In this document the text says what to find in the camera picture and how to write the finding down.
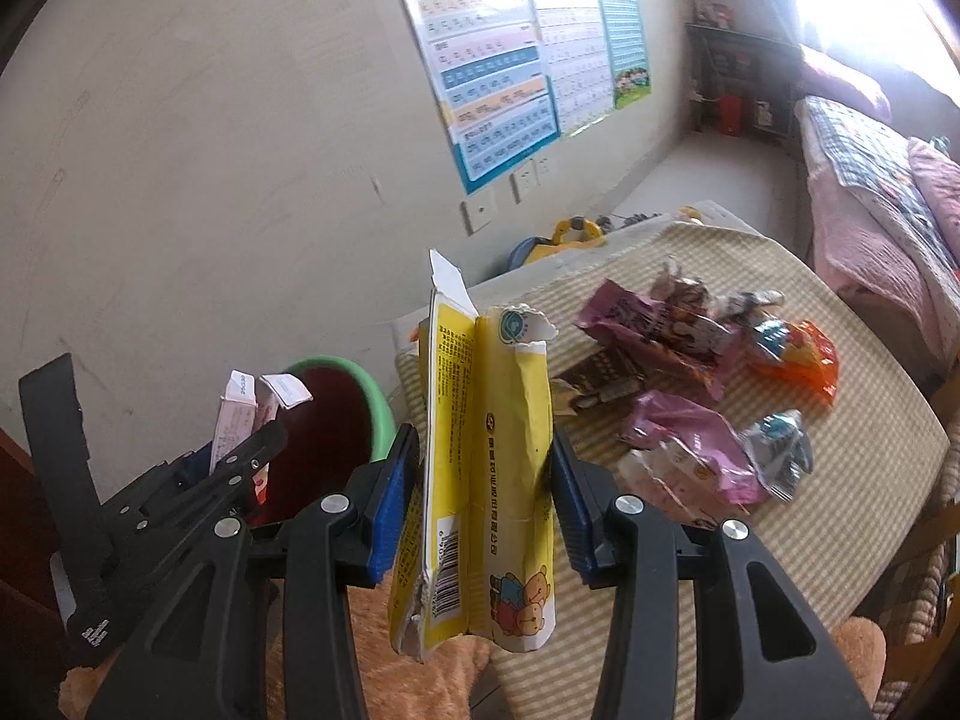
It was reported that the large white wall socket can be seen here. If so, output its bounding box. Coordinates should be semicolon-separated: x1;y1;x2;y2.
460;186;497;236

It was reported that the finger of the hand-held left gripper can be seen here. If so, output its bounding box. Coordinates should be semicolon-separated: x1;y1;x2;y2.
201;420;291;500
174;444;218;487

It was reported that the crumpled purple snack bag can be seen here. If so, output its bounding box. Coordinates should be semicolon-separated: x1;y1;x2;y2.
619;390;770;530

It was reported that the white wall poster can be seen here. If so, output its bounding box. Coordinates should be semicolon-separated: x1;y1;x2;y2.
521;0;617;140

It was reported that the yellow toy car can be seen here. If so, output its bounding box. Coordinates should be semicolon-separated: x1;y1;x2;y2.
551;216;608;250

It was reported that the green bin with red inside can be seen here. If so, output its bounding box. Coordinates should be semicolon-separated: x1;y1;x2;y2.
247;356;398;530

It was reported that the torn yellow paper box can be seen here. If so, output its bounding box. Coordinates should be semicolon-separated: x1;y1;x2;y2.
388;247;560;665

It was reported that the crumpled white printed wrapper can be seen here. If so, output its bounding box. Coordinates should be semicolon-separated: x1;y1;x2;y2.
712;289;785;331

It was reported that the blue wall poster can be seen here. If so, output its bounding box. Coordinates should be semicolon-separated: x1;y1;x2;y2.
384;0;563;196

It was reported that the purple snack bag portrait print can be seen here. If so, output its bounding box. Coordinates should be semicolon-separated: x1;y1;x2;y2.
576;279;732;402

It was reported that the brown plush toy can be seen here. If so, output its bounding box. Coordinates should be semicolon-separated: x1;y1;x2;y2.
58;581;887;720

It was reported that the dark bedside shelf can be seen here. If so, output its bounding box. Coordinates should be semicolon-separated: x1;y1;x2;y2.
686;21;807;140

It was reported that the silver blue snack wrapper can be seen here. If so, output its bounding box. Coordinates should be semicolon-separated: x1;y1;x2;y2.
739;409;815;503

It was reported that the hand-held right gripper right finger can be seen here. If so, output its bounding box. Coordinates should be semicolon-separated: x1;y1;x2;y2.
547;431;877;720

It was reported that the purple pillow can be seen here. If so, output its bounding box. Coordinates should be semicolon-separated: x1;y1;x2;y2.
799;45;893;121

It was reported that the striped woven table mat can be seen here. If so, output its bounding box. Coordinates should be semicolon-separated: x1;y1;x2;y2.
394;221;950;720

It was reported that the crumpled brown white wrapper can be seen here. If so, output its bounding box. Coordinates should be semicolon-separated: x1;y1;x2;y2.
649;255;732;323

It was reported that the pink and white small carton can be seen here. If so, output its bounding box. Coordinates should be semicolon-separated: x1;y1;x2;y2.
212;369;314;477

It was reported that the green wall poster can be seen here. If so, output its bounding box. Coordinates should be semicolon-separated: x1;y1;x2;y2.
592;0;653;110

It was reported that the pink bed blanket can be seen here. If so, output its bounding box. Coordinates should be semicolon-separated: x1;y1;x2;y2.
795;101;960;376

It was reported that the blue plastic toy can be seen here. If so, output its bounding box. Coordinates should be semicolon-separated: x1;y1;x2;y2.
506;236;560;271

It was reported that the plaid quilt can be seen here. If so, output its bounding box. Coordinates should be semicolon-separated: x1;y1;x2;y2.
806;97;960;271

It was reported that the dark wooden cabinet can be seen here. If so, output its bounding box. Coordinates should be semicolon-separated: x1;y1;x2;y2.
0;427;83;720

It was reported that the orange snack wrapper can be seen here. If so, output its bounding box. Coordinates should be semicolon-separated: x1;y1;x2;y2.
750;319;839;407

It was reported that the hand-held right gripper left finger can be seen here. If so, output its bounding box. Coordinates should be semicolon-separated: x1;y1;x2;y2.
84;422;422;720

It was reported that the brown snack wrapper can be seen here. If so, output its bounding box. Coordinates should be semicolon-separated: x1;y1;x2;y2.
553;349;646;415

